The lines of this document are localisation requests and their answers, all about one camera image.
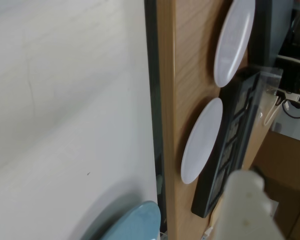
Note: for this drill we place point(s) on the dark monitor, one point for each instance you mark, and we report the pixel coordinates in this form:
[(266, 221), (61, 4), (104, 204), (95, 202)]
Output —
[(265, 30)]

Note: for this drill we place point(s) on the black tray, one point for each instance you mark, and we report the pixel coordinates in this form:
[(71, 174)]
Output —
[(207, 195)]

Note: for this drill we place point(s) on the brown cardboard box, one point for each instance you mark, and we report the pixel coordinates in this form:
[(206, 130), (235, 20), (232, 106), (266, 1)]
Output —
[(285, 160)]

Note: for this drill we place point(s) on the clear plastic bag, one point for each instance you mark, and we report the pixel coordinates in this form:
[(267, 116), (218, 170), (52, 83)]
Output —
[(267, 85)]

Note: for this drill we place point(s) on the white round plate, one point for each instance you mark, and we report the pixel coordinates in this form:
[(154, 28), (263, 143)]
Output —
[(236, 42), (202, 142)]

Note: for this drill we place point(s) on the blue round dish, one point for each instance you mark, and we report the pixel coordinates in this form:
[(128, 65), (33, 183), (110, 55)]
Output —
[(134, 222)]

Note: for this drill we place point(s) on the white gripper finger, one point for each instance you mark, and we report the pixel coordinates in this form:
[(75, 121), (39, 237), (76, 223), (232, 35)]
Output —
[(242, 212)]

